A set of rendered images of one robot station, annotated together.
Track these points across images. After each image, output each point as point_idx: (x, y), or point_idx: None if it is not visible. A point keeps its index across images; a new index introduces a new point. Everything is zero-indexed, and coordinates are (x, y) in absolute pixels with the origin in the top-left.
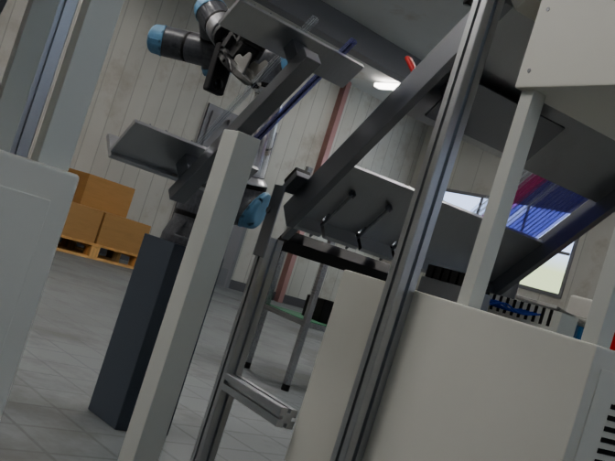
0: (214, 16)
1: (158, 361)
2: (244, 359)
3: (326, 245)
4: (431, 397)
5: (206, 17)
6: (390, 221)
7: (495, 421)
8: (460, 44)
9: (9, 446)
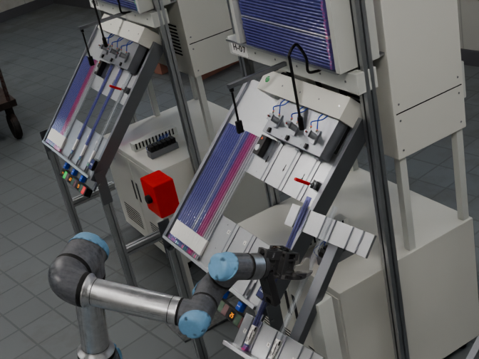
0: (257, 263)
1: None
2: None
3: (233, 308)
4: (420, 285)
5: (251, 271)
6: None
7: (449, 266)
8: (376, 159)
9: None
